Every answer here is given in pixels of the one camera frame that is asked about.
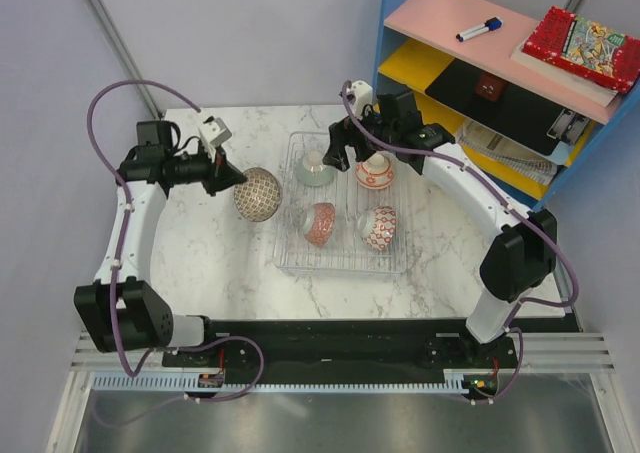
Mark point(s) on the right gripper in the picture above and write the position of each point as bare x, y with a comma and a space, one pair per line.
341, 134

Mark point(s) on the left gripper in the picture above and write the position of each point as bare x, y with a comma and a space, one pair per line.
220, 174

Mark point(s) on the orange leaf pattern bowl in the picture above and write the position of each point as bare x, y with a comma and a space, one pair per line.
376, 173

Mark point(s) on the brown lattice pattern bowl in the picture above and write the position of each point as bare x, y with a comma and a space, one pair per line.
259, 197

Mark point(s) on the green ribbed bowl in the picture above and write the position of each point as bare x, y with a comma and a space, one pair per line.
311, 171

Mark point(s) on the white wire dish rack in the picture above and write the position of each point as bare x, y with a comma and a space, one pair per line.
345, 252

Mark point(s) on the blue triangle pattern bowl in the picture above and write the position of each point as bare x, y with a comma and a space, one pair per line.
376, 227

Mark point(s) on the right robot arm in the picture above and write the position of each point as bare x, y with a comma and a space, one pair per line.
520, 256

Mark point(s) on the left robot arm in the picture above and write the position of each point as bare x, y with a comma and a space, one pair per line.
120, 309

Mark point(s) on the blue shelf unit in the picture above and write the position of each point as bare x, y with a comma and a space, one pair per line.
455, 56

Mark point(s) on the black clipboard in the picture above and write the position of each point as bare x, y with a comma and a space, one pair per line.
520, 115

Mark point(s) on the brown cube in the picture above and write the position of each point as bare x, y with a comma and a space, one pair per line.
490, 87

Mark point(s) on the spiral notebook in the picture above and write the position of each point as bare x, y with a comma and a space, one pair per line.
505, 151

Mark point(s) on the blue whiteboard marker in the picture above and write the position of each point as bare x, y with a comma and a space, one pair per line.
489, 25

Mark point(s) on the grey book under red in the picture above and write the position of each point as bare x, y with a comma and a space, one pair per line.
600, 95

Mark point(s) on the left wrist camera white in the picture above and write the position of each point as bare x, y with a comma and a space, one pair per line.
213, 132

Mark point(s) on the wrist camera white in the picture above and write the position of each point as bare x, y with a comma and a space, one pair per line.
359, 94
213, 132

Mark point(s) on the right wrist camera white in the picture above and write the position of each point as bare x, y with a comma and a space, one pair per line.
359, 94

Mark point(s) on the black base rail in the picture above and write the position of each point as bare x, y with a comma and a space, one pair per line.
343, 352

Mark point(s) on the white cable duct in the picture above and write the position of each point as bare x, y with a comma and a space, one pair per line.
192, 382

